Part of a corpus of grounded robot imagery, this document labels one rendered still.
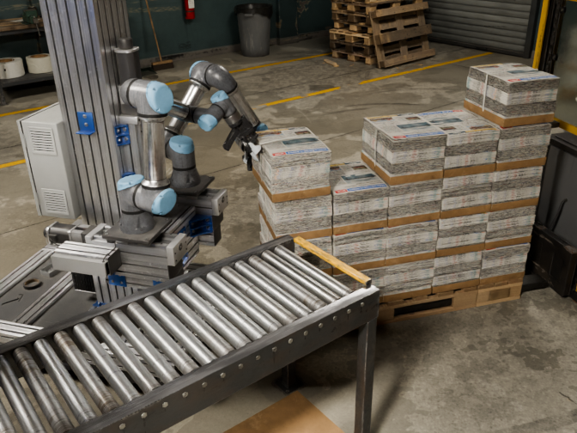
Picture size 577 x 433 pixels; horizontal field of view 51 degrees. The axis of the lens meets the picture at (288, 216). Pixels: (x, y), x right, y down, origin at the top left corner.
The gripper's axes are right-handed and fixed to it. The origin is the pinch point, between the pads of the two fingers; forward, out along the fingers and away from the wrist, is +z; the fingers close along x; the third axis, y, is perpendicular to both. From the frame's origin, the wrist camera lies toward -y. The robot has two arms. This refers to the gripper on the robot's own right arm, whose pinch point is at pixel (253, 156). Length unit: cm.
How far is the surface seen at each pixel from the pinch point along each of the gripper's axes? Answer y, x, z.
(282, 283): -17, -81, 13
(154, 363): -60, -113, -12
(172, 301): -52, -81, -8
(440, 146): 78, -20, 42
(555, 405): 51, -99, 142
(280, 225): -7.8, -19.3, 28.6
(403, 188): 52, -20, 51
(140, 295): -62, -75, -13
